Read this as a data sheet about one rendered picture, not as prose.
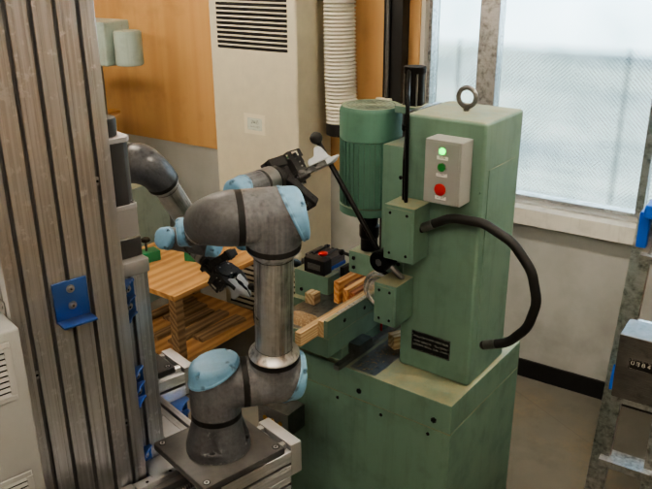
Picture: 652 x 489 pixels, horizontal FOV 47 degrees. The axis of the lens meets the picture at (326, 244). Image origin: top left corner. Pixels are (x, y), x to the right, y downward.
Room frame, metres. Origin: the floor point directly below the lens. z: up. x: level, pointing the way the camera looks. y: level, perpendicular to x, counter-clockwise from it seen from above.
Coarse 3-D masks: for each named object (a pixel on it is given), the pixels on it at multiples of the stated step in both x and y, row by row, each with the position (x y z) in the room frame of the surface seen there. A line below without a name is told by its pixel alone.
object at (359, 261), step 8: (352, 248) 2.10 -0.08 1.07; (360, 248) 2.10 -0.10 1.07; (352, 256) 2.08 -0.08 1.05; (360, 256) 2.06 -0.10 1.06; (368, 256) 2.05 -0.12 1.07; (352, 264) 2.08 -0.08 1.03; (360, 264) 2.06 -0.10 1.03; (368, 264) 2.05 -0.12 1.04; (352, 272) 2.08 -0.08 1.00; (360, 272) 2.06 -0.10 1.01; (368, 272) 2.05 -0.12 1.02
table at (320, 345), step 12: (300, 300) 2.18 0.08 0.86; (324, 300) 2.10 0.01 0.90; (312, 312) 2.01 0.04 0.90; (324, 312) 2.01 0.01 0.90; (372, 312) 2.02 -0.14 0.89; (360, 324) 1.98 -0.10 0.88; (372, 324) 2.03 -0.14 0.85; (336, 336) 1.88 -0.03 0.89; (348, 336) 1.93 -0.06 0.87; (312, 348) 1.88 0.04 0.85; (324, 348) 1.85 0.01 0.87; (336, 348) 1.88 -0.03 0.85
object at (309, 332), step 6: (360, 294) 2.06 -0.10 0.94; (348, 300) 2.02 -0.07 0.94; (318, 318) 1.90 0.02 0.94; (312, 324) 1.86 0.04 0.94; (300, 330) 1.83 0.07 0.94; (306, 330) 1.83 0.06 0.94; (312, 330) 1.85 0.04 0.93; (300, 336) 1.81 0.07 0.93; (306, 336) 1.83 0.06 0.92; (312, 336) 1.85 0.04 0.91; (300, 342) 1.81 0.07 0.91; (306, 342) 1.83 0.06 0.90
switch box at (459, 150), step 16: (432, 144) 1.78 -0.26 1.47; (448, 144) 1.75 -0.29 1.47; (464, 144) 1.74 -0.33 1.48; (432, 160) 1.78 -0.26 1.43; (448, 160) 1.75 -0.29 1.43; (464, 160) 1.74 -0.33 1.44; (432, 176) 1.77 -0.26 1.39; (448, 176) 1.75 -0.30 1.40; (464, 176) 1.75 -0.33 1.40; (432, 192) 1.77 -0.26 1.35; (448, 192) 1.75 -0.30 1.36; (464, 192) 1.75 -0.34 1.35
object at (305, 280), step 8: (304, 264) 2.24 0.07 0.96; (344, 264) 2.24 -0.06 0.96; (296, 272) 2.21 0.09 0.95; (304, 272) 2.19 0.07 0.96; (336, 272) 2.18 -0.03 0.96; (296, 280) 2.21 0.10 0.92; (304, 280) 2.19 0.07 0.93; (312, 280) 2.17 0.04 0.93; (320, 280) 2.15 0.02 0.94; (328, 280) 2.14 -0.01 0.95; (296, 288) 2.21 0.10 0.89; (304, 288) 2.19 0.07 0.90; (312, 288) 2.17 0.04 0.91; (320, 288) 2.15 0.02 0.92; (328, 288) 2.14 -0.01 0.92
